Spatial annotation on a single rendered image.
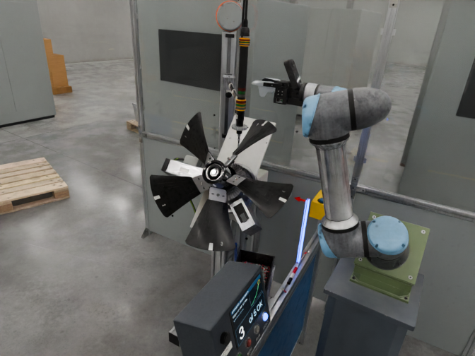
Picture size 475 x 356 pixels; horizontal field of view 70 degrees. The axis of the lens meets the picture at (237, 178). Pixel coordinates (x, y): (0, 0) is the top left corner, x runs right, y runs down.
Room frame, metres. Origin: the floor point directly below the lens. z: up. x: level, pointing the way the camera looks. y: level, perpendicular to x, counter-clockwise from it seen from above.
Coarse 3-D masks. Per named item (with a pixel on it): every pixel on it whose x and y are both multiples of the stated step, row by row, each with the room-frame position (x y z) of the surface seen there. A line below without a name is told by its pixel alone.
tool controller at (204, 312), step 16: (224, 272) 0.74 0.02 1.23; (240, 272) 0.73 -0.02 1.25; (256, 272) 0.73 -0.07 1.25; (208, 288) 0.68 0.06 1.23; (224, 288) 0.67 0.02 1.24; (240, 288) 0.66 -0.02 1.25; (256, 288) 0.71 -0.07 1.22; (192, 304) 0.62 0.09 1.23; (208, 304) 0.62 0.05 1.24; (224, 304) 0.61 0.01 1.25; (240, 304) 0.63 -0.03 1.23; (256, 304) 0.69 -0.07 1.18; (176, 320) 0.57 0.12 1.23; (192, 320) 0.57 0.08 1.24; (208, 320) 0.56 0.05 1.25; (224, 320) 0.57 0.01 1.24; (240, 320) 0.62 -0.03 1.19; (256, 320) 0.67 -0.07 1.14; (192, 336) 0.55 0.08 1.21; (208, 336) 0.53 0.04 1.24; (224, 336) 0.54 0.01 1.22; (256, 336) 0.65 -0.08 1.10; (192, 352) 0.55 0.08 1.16; (208, 352) 0.53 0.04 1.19; (224, 352) 0.54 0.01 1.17
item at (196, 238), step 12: (204, 204) 1.36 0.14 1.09; (216, 204) 1.38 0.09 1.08; (204, 216) 1.33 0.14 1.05; (216, 216) 1.34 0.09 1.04; (228, 216) 1.37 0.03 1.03; (192, 228) 1.29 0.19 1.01; (204, 228) 1.29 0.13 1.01; (216, 228) 1.31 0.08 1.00; (228, 228) 1.33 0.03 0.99; (192, 240) 1.25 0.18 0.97; (204, 240) 1.26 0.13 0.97; (216, 240) 1.27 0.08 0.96; (228, 240) 1.29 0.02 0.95
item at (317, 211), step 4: (320, 192) 1.60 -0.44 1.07; (316, 196) 1.54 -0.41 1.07; (320, 196) 1.55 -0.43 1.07; (312, 200) 1.51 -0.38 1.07; (316, 200) 1.51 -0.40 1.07; (312, 204) 1.49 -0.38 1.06; (316, 204) 1.48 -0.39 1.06; (320, 204) 1.47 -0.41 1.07; (312, 208) 1.49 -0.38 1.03; (316, 208) 1.48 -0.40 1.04; (320, 208) 1.47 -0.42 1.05; (312, 212) 1.48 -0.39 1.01; (316, 212) 1.48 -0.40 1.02; (320, 212) 1.47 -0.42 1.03; (312, 216) 1.48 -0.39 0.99; (316, 216) 1.48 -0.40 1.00; (320, 216) 1.47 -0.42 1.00
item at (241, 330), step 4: (244, 320) 0.63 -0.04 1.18; (240, 324) 0.61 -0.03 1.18; (244, 324) 0.62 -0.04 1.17; (240, 328) 0.61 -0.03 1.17; (244, 328) 0.62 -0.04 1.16; (236, 332) 0.59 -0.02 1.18; (240, 332) 0.61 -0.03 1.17; (244, 332) 0.62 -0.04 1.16; (236, 336) 0.59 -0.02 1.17; (240, 336) 0.60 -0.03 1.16; (244, 336) 0.61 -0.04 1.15; (240, 340) 0.60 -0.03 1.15; (240, 344) 0.59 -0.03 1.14
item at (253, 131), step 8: (256, 120) 1.70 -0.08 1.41; (264, 120) 1.63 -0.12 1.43; (256, 128) 1.62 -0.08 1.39; (264, 128) 1.57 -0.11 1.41; (272, 128) 1.53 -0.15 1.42; (248, 136) 1.60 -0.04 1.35; (256, 136) 1.54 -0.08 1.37; (264, 136) 1.50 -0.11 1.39; (240, 144) 1.60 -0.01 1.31; (248, 144) 1.51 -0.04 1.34; (240, 152) 1.49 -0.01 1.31
